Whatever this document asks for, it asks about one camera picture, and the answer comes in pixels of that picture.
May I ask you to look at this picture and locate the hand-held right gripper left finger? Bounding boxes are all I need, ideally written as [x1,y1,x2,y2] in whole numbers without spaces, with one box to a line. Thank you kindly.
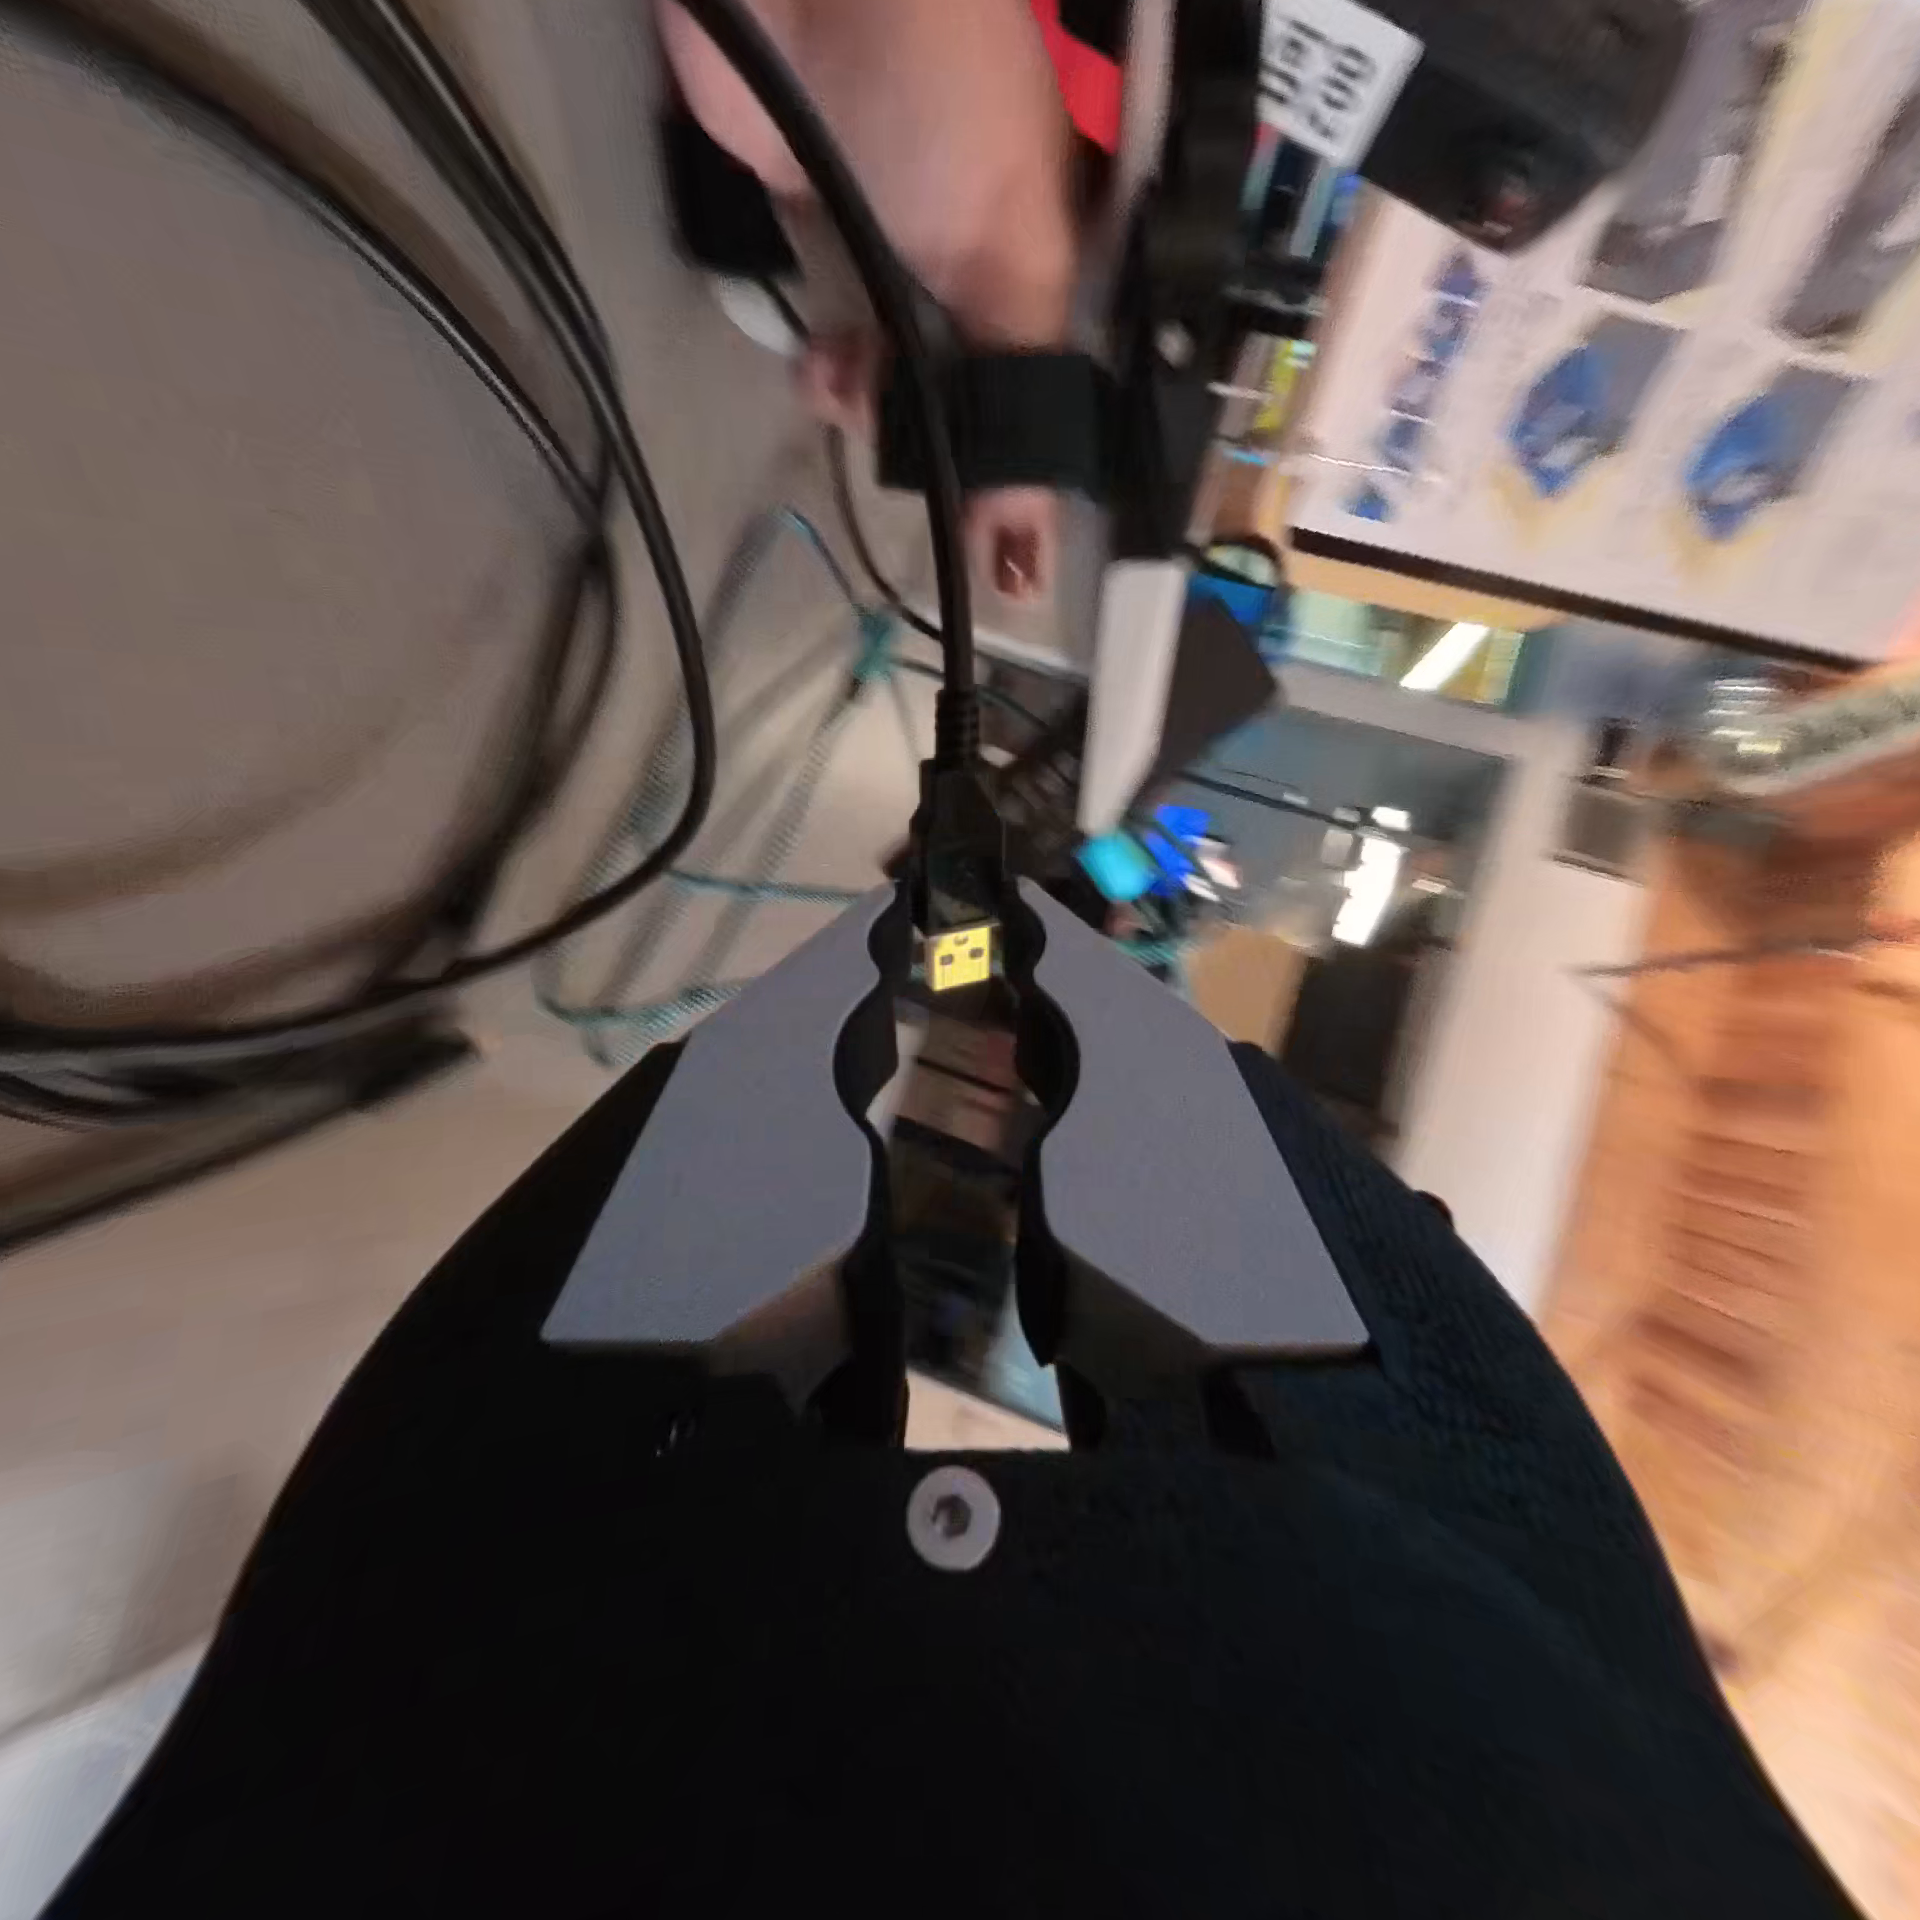
[540,883,917,1449]

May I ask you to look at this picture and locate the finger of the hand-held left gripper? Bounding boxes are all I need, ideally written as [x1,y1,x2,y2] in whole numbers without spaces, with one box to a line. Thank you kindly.
[1181,597,1279,756]
[1077,560,1190,837]

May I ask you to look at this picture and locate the black usb cable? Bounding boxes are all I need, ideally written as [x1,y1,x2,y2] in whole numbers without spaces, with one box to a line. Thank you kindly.
[675,0,1011,993]

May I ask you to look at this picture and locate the wall poster board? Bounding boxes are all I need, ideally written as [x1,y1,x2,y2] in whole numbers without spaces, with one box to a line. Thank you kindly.
[1287,0,1920,669]

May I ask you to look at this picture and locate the red cloth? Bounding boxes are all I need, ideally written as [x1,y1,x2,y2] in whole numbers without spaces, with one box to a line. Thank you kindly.
[1036,0,1128,155]

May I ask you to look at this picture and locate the person's left hand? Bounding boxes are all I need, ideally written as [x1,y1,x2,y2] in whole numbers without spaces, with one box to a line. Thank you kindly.
[655,0,1115,601]

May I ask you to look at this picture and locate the teal braided cable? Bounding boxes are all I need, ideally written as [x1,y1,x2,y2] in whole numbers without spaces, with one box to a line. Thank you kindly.
[537,507,1203,1070]

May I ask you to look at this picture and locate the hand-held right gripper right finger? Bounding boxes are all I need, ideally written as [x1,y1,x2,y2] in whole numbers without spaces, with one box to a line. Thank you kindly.
[1007,883,1368,1453]

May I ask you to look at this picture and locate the thick black cable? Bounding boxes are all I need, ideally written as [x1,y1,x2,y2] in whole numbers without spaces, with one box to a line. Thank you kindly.
[0,0,719,1254]

